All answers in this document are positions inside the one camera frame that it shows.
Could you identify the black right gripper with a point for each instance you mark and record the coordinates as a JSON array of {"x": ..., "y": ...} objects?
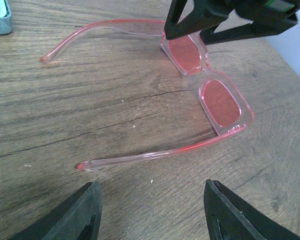
[{"x": 269, "y": 18}]

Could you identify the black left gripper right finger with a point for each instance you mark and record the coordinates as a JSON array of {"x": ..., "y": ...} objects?
[{"x": 229, "y": 217}]

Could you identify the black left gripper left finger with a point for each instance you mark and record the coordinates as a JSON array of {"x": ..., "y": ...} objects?
[{"x": 76, "y": 218}]

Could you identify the red transparent sunglasses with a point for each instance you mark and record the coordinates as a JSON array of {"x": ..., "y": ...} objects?
[{"x": 223, "y": 104}]

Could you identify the light blue glasses case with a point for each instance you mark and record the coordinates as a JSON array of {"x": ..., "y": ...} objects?
[{"x": 6, "y": 25}]

